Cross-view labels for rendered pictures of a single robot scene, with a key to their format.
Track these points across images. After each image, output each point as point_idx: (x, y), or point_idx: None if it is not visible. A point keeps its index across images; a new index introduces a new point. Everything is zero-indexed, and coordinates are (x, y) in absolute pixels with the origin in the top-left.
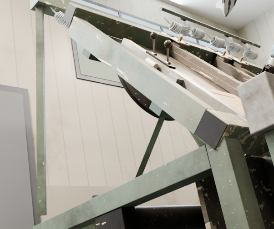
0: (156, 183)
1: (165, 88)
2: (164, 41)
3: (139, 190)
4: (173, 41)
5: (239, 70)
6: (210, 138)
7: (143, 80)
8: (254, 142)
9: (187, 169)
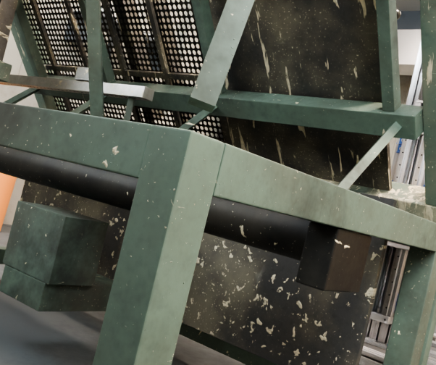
0: (409, 234)
1: None
2: None
3: (396, 229)
4: None
5: None
6: None
7: None
8: None
9: (428, 240)
